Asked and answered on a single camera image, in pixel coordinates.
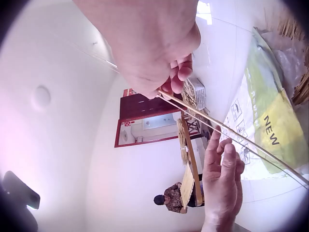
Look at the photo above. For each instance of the person's left hand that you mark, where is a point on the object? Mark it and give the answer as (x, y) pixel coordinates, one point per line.
(221, 191)

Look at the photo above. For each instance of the person's right hand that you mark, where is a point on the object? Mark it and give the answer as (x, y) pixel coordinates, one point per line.
(154, 41)

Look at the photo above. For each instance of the person's left thumb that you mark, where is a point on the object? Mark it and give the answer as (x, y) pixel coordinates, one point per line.
(212, 145)

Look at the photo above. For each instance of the person's right fingers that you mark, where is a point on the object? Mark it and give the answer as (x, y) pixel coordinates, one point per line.
(182, 73)

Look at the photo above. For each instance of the person's left index finger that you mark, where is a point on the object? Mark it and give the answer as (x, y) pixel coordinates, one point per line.
(228, 157)

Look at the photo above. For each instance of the person's left fingers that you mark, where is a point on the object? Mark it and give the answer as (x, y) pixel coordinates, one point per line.
(240, 169)

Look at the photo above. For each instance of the thick bamboo strip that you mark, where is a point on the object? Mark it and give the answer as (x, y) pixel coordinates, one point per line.
(241, 136)

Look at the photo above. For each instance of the thin bamboo strip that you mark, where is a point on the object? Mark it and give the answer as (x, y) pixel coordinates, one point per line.
(193, 117)

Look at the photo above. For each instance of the cardboard box of straw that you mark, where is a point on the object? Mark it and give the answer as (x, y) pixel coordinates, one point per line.
(196, 93)

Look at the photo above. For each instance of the tied straw bundle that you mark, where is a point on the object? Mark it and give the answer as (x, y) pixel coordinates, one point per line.
(182, 140)

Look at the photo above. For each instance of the woven bamboo mat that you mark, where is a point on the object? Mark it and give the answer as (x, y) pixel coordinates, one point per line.
(187, 183)

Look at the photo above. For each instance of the red-brown wooden door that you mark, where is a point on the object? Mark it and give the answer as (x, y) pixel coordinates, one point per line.
(140, 106)

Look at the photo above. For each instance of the white green yellow woven sack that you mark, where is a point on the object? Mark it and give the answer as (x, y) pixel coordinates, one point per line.
(263, 101)

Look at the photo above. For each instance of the woven bamboo basket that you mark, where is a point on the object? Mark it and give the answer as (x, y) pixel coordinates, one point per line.
(301, 89)

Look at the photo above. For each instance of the clear plastic bag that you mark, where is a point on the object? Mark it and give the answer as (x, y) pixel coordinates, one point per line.
(289, 60)

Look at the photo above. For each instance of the round white ceiling lamp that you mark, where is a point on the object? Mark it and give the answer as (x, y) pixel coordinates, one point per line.
(41, 96)

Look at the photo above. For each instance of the wooden weaving frame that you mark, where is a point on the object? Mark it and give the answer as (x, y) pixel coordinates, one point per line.
(193, 159)

